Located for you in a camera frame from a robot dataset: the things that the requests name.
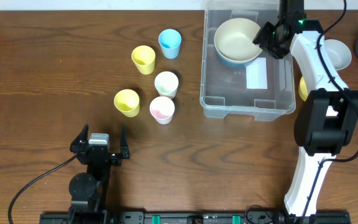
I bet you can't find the yellow cup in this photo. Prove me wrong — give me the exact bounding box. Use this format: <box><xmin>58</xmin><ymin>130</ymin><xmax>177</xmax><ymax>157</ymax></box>
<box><xmin>114</xmin><ymin>89</ymin><xmax>140</xmax><ymax>118</ymax></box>
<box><xmin>131</xmin><ymin>45</ymin><xmax>156</xmax><ymax>75</ymax></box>

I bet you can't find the light blue plastic cup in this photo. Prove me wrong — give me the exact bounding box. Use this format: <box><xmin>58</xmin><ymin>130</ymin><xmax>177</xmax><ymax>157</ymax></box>
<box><xmin>158</xmin><ymin>29</ymin><xmax>182</xmax><ymax>59</ymax></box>

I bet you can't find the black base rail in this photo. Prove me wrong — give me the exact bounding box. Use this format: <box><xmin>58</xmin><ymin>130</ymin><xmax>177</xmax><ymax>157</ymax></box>
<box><xmin>39</xmin><ymin>209</ymin><xmax>351</xmax><ymax>224</ymax></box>

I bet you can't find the pink plastic cup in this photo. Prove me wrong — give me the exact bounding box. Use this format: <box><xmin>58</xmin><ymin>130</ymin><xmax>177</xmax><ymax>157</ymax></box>
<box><xmin>149</xmin><ymin>96</ymin><xmax>175</xmax><ymax>124</ymax></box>

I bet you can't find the yellow small bowl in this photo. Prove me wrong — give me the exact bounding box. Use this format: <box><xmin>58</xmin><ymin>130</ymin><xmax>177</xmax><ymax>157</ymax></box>
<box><xmin>298</xmin><ymin>77</ymin><xmax>308</xmax><ymax>101</ymax></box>

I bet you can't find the white mint plastic cup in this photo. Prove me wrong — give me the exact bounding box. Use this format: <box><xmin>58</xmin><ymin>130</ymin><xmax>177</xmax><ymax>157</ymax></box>
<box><xmin>154</xmin><ymin>71</ymin><xmax>179</xmax><ymax>99</ymax></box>

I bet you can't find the clear plastic storage bin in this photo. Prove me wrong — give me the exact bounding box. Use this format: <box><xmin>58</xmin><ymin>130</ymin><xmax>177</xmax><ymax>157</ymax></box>
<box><xmin>200</xmin><ymin>1</ymin><xmax>296</xmax><ymax>121</ymax></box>

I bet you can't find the beige large bowl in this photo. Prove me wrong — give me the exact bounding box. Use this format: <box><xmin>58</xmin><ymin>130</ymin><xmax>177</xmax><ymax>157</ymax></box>
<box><xmin>214</xmin><ymin>17</ymin><xmax>262</xmax><ymax>61</ymax></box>

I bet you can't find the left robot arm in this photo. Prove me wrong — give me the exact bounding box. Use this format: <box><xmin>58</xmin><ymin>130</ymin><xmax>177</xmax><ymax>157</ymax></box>
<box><xmin>69</xmin><ymin>125</ymin><xmax>130</xmax><ymax>212</ymax></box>

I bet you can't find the white label in bin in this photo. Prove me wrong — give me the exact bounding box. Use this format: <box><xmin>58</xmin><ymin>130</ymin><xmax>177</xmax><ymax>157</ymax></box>
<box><xmin>246</xmin><ymin>57</ymin><xmax>267</xmax><ymax>90</ymax></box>

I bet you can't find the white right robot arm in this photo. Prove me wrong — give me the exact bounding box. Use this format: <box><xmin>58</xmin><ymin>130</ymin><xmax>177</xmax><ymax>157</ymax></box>
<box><xmin>253</xmin><ymin>0</ymin><xmax>358</xmax><ymax>223</ymax></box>

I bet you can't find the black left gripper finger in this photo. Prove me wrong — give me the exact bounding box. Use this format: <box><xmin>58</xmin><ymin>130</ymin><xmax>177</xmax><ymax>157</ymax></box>
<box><xmin>120</xmin><ymin>126</ymin><xmax>129</xmax><ymax>154</ymax></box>
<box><xmin>71</xmin><ymin>124</ymin><xmax>89</xmax><ymax>148</ymax></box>

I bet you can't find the grey small bowl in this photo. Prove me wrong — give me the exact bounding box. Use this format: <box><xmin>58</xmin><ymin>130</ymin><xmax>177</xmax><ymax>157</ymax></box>
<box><xmin>324</xmin><ymin>39</ymin><xmax>352</xmax><ymax>70</ymax></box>

